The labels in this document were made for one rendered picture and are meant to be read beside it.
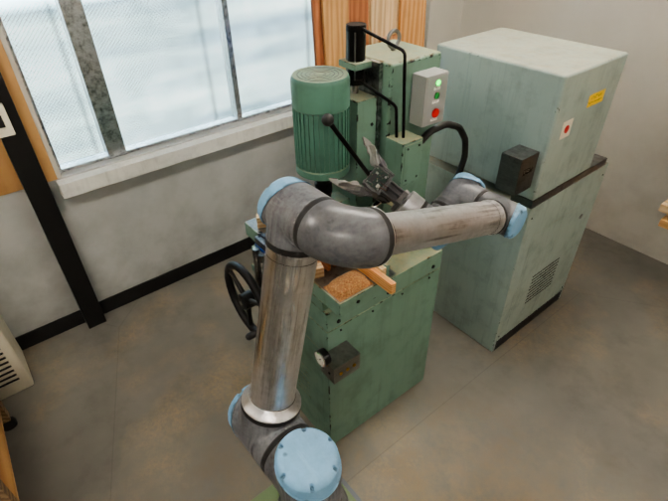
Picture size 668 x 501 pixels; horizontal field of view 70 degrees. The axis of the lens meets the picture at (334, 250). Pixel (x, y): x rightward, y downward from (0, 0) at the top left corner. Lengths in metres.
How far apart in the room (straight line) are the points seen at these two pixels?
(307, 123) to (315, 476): 0.93
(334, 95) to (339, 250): 0.67
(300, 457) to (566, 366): 1.82
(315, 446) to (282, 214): 0.56
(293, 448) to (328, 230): 0.55
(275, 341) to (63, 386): 1.85
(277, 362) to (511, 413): 1.55
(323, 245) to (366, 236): 0.08
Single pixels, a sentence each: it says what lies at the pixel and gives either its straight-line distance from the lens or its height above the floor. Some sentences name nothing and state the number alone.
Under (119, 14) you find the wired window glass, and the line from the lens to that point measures 2.61.
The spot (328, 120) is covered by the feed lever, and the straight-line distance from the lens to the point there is 1.34.
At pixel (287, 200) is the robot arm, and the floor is 1.47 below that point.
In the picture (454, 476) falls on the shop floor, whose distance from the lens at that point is 2.23.
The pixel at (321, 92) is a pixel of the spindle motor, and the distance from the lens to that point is 1.40.
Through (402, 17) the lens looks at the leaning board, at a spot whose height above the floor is 1.30.
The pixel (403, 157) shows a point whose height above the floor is 1.26.
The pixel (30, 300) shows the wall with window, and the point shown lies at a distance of 2.92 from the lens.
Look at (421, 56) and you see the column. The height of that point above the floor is 1.52.
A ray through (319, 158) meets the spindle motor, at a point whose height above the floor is 1.28.
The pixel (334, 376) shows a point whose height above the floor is 0.59.
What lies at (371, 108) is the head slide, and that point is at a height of 1.39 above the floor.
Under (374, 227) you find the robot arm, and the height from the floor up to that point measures 1.45.
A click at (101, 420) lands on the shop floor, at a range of 2.56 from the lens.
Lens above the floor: 1.93
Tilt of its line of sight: 37 degrees down
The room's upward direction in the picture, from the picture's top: 1 degrees counter-clockwise
